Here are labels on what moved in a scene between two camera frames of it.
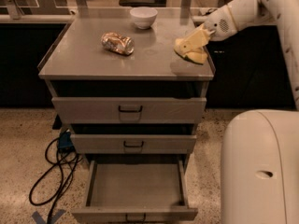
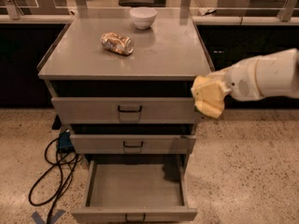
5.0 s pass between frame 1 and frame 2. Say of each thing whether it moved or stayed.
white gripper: moved
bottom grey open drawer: stayed
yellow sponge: moved
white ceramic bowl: stayed
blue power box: stayed
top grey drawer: stayed
